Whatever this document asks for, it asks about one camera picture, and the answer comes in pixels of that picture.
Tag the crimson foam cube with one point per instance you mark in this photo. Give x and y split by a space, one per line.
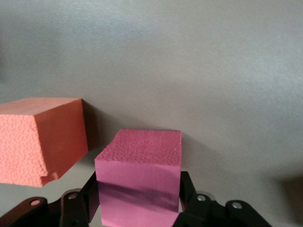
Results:
142 151

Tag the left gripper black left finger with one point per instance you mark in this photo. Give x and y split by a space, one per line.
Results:
75 208

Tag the orange foam cube notched corner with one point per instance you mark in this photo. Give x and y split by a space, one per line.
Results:
47 142

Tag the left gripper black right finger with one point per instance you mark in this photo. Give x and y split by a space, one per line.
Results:
201 210

